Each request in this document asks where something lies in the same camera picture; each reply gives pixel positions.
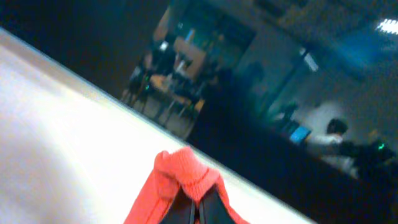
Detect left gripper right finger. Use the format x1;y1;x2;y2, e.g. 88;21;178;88
198;187;235;224

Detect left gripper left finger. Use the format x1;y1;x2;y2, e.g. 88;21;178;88
160;189;196;224

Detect red soccer print t-shirt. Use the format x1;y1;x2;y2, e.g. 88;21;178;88
124;147;247;224

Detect blue laptop screen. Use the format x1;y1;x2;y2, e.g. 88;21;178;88
289;126;312;144

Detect background tables and chairs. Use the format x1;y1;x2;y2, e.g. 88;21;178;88
121;29;213;136

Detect seated person in background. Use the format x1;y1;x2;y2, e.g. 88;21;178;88
305;118;359;179

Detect ceiling light fixture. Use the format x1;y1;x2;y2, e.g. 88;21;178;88
376;19;398;35

